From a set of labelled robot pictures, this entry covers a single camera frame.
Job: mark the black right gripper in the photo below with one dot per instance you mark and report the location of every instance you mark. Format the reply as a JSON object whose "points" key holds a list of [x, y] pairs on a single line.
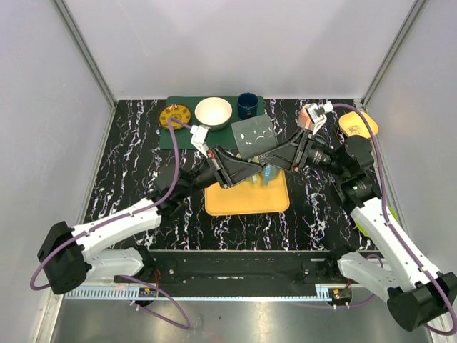
{"points": [[283, 155]]}

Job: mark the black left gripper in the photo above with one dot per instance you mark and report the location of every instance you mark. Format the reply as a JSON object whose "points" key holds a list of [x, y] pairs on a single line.
{"points": [[219, 169]]}

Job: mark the orange and blue mug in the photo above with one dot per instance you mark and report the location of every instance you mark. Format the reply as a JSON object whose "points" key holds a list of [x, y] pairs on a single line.
{"points": [[269, 173]]}

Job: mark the dark teal mug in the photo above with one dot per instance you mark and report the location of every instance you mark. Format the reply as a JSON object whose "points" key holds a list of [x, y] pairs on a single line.
{"points": [[254, 136]]}

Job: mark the pink mug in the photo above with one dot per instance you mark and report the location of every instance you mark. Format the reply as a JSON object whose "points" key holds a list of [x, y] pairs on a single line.
{"points": [[304, 120]]}

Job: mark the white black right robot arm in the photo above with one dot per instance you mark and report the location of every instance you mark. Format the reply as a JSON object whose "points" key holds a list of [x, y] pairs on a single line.
{"points": [[414, 289]]}

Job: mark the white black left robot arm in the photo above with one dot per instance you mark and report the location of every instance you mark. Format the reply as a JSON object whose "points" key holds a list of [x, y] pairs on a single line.
{"points": [[67, 254]]}

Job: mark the light green mug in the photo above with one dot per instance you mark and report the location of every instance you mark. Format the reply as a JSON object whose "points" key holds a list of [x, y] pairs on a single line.
{"points": [[254, 178]]}

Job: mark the navy blue mug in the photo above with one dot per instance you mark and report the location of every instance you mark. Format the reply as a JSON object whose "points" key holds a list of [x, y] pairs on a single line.
{"points": [[247, 105]]}

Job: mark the yellow serving tray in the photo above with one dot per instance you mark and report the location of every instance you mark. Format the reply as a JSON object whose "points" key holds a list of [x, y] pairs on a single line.
{"points": [[248, 198]]}

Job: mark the white bowl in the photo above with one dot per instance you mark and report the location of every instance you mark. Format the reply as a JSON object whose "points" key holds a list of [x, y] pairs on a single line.
{"points": [[213, 112]]}

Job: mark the yellow square dish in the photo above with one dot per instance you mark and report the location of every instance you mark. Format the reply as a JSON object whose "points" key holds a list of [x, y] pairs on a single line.
{"points": [[351, 124]]}

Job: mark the yellow patterned plate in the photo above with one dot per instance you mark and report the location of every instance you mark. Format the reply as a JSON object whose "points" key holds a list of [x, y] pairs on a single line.
{"points": [[178, 111]]}

